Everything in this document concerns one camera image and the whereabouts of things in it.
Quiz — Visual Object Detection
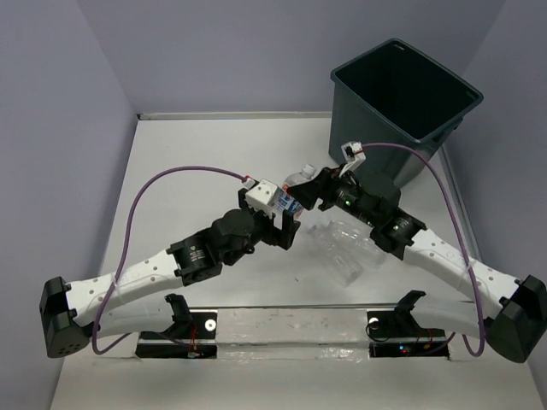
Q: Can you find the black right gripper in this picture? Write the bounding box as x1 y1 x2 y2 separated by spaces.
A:
287 162 379 228

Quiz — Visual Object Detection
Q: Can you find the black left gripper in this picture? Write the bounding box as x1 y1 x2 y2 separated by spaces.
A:
222 189 299 267

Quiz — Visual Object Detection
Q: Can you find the clear bottle orange blue label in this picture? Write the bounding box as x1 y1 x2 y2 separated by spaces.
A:
271 164 317 216

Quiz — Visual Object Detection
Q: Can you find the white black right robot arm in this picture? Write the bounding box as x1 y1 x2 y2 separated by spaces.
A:
288 167 546 363

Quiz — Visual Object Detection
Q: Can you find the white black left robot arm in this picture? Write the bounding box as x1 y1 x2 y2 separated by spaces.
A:
39 204 300 358

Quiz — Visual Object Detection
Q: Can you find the dark green plastic bin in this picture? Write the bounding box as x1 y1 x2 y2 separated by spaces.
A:
328 38 484 187

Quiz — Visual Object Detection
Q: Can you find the clear crushed bottle centre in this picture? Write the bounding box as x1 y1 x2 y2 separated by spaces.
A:
307 220 363 287

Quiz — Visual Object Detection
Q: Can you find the clear bottle white cap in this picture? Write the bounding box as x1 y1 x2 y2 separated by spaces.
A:
326 220 386 269

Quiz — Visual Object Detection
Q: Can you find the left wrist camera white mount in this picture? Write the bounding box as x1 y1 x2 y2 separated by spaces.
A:
243 176 279 219

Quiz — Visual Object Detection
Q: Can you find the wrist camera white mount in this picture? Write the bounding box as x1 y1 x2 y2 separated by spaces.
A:
339 141 366 176
243 176 279 219

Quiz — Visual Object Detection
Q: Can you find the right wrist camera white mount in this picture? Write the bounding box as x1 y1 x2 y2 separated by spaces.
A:
339 141 366 176

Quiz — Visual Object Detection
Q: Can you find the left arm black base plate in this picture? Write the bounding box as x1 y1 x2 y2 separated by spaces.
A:
135 294 218 360

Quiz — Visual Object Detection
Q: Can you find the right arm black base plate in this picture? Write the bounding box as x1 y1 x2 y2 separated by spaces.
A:
365 290 451 359

